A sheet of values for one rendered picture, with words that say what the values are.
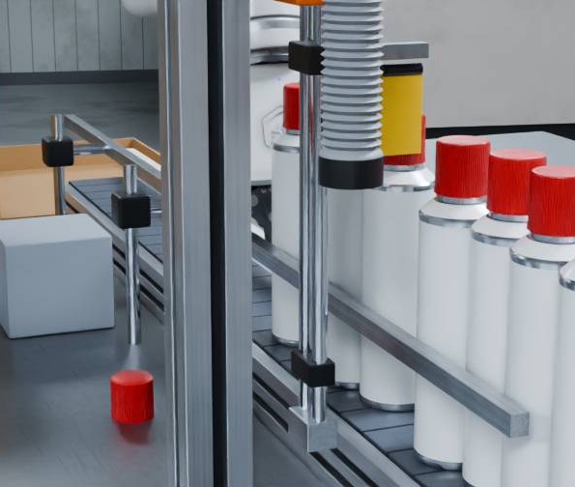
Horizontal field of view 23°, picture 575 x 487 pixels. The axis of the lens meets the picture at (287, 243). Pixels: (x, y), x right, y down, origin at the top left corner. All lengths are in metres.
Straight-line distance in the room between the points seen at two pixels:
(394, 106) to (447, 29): 5.82
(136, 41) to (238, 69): 8.30
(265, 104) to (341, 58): 0.40
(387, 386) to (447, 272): 0.15
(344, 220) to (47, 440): 0.28
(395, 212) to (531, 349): 0.20
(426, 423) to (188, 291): 0.17
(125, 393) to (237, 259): 0.26
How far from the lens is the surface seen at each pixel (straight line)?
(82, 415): 1.13
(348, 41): 0.75
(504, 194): 0.81
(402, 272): 0.95
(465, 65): 6.77
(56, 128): 1.53
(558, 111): 6.96
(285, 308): 1.11
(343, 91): 0.75
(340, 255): 0.99
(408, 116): 0.91
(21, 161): 2.07
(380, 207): 0.95
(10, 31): 9.11
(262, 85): 1.15
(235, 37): 0.84
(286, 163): 1.08
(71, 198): 1.69
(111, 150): 1.52
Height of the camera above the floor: 1.23
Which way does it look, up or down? 14 degrees down
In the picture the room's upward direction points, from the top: straight up
